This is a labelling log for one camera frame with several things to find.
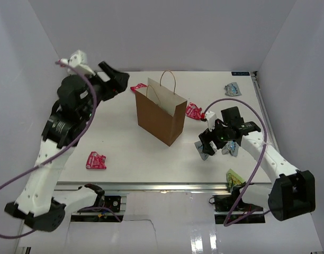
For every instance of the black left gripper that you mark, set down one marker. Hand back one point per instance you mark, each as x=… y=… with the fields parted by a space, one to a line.
x=117 y=83

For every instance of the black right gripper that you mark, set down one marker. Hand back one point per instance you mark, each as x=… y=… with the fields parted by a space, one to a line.
x=207 y=136

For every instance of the blue silver snack packet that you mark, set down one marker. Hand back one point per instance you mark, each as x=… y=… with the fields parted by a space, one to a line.
x=199 y=147
x=232 y=89
x=231 y=148

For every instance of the red snack packet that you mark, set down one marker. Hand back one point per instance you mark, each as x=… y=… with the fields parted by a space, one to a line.
x=96 y=161
x=194 y=112
x=138 y=86

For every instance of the green yellow snack packet front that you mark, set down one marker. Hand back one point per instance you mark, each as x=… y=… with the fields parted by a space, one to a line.
x=233 y=179

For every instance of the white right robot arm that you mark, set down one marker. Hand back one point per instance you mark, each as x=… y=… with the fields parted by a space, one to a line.
x=293 y=191

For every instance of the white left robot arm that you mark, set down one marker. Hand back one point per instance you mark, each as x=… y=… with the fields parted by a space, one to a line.
x=78 y=98

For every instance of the brown paper bag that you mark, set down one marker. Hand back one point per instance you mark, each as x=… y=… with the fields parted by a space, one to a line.
x=161 y=111

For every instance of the blue label right corner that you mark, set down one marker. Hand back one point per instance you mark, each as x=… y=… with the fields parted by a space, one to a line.
x=240 y=73

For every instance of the white cardboard front panel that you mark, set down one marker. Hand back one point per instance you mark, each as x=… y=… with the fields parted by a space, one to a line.
x=176 y=223

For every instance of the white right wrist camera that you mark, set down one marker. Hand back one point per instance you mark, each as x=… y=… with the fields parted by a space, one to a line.
x=210 y=118

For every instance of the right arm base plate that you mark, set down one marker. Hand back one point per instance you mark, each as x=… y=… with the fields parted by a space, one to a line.
x=223 y=203

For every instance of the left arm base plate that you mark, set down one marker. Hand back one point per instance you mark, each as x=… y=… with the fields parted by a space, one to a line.
x=103 y=204

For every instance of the aluminium front rail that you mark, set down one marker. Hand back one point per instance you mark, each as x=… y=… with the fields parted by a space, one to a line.
x=163 y=187

